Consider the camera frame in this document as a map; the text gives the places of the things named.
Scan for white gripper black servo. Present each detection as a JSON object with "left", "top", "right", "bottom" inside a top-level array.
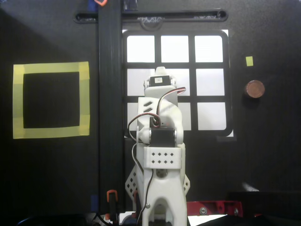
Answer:
[{"left": 137, "top": 96, "right": 163, "bottom": 132}]

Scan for brown cylinder block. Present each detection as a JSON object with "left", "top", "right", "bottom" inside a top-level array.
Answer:
[{"left": 244, "top": 80, "right": 266, "bottom": 99}]

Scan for white grid mat black lines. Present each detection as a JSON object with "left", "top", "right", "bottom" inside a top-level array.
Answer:
[{"left": 122, "top": 29, "right": 235, "bottom": 137}]

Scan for black ribbed beam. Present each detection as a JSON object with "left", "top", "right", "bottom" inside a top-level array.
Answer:
[{"left": 97, "top": 0, "right": 124, "bottom": 212}]

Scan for blue tape strip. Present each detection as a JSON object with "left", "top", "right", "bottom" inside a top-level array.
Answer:
[{"left": 90, "top": 194, "right": 99, "bottom": 211}]

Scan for yellow tape square outline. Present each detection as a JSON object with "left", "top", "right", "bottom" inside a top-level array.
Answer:
[{"left": 13, "top": 61, "right": 91, "bottom": 139}]

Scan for red black wrist cable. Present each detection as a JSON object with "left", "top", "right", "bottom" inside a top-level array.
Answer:
[{"left": 128, "top": 87, "right": 187, "bottom": 138}]

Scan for black white arm cable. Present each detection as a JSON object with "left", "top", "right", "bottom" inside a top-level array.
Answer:
[{"left": 131, "top": 126, "right": 155, "bottom": 223}]

